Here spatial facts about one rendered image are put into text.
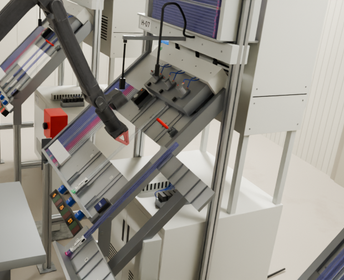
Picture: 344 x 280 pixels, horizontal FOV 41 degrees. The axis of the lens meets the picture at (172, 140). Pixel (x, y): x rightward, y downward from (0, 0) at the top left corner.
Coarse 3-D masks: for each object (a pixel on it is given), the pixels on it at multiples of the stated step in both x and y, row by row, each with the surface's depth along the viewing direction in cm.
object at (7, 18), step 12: (12, 0) 141; (24, 0) 141; (36, 0) 143; (48, 0) 145; (60, 0) 147; (0, 12) 141; (12, 12) 141; (24, 12) 143; (0, 24) 140; (12, 24) 142; (0, 36) 141
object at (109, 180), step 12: (84, 144) 206; (72, 156) 206; (84, 156) 200; (96, 156) 195; (60, 168) 204; (72, 168) 199; (84, 168) 194; (108, 168) 185; (72, 180) 192; (96, 180) 184; (108, 180) 180; (120, 180) 176; (84, 192) 183; (96, 192) 179; (108, 192) 175; (84, 204) 178
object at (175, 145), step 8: (176, 144) 148; (168, 152) 148; (160, 160) 148; (152, 168) 148; (144, 176) 148; (136, 184) 148; (128, 192) 148; (120, 200) 147; (112, 208) 147; (104, 216) 147; (96, 224) 147; (88, 232) 147
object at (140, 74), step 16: (144, 64) 224; (128, 80) 223; (144, 80) 214; (128, 112) 204; (144, 112) 197; (176, 112) 184; (144, 128) 189; (160, 128) 183; (176, 128) 178; (160, 144) 176
